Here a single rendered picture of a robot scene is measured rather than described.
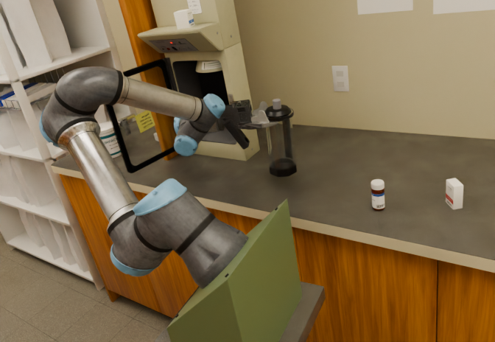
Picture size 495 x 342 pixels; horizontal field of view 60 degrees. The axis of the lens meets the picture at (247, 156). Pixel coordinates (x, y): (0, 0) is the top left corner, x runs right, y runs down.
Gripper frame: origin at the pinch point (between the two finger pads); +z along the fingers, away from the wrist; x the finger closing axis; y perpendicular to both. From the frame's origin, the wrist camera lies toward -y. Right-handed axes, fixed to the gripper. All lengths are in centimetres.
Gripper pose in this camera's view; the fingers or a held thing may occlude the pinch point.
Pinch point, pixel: (276, 119)
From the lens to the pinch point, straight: 148.1
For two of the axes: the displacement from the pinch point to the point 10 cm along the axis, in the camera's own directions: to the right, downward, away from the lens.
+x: 0.8, -4.3, 9.0
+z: 9.8, -1.1, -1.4
